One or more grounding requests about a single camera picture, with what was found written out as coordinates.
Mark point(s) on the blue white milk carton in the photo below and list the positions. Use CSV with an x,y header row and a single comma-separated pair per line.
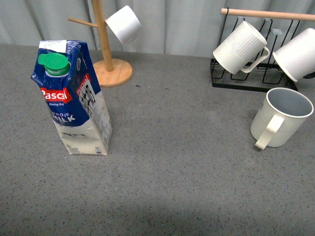
x,y
66,77

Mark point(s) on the white ribbed mug hanging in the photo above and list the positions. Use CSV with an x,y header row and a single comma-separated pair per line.
x,y
242,50

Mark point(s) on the wooden mug tree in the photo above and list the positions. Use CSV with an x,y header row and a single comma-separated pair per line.
x,y
110,72

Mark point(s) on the black wire mug rack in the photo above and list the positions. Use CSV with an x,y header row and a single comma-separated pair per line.
x,y
277,28

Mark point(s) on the white ribbed mug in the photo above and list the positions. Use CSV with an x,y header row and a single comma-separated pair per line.
x,y
282,112
242,50

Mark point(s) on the white cup hanging right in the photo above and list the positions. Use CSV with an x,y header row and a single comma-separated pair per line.
x,y
297,57

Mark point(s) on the white cup on mug tree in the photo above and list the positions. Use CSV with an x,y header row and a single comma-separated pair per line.
x,y
124,24

